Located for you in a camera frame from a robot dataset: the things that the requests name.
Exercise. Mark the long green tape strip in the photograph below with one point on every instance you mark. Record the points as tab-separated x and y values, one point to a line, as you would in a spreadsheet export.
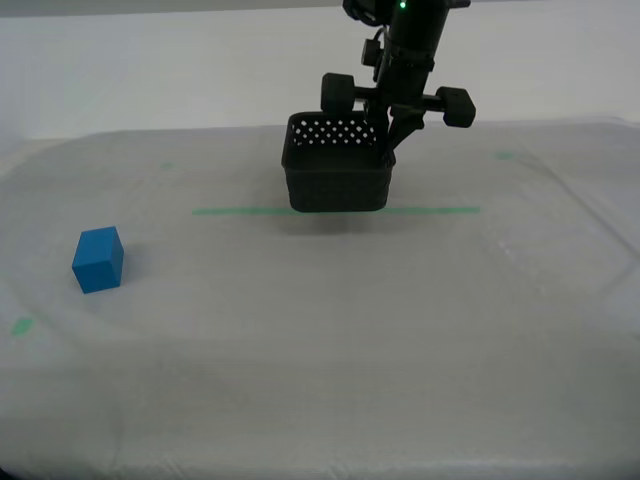
240	211

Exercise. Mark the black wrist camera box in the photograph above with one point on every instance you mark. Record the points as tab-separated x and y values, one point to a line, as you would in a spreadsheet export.
371	52

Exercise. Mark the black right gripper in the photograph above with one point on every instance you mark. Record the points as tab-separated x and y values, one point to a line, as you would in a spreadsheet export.
337	95

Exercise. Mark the black perforated plastic basket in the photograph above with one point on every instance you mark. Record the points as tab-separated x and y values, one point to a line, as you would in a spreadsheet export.
335	190

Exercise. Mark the blue rectangular block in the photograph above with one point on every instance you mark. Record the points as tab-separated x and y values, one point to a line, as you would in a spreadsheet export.
97	262

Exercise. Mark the white table cloth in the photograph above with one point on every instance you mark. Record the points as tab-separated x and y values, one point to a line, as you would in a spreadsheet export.
320	350

